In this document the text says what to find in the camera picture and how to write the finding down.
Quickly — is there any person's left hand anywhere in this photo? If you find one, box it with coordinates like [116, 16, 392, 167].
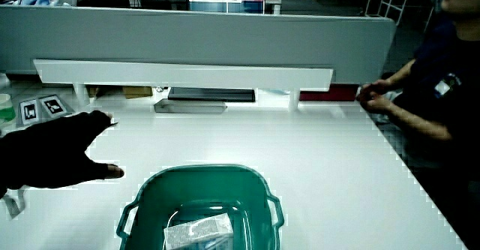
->
[0, 94, 125, 200]

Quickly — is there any green plastic plate basin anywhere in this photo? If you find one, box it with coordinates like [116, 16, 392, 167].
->
[115, 164, 285, 250]

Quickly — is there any green and white cup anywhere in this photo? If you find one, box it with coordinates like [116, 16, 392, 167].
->
[0, 93, 17, 124]

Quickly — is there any brown cardboard box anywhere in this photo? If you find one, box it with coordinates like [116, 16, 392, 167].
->
[121, 86, 154, 100]

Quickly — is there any grey flat tray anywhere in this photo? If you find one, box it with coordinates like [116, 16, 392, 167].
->
[153, 98, 228, 115]

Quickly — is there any white shelf riser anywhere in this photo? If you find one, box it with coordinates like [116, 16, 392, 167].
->
[32, 59, 334, 112]

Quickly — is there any black flat device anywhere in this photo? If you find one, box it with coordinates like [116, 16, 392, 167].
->
[167, 87, 257, 103]

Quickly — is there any grey desk partition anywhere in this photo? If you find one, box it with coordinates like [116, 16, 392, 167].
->
[0, 5, 397, 85]

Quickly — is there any red flat box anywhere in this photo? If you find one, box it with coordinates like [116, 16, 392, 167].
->
[299, 83, 359, 102]

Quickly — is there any white hanging strap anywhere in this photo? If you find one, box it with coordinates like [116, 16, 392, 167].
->
[2, 188, 28, 220]

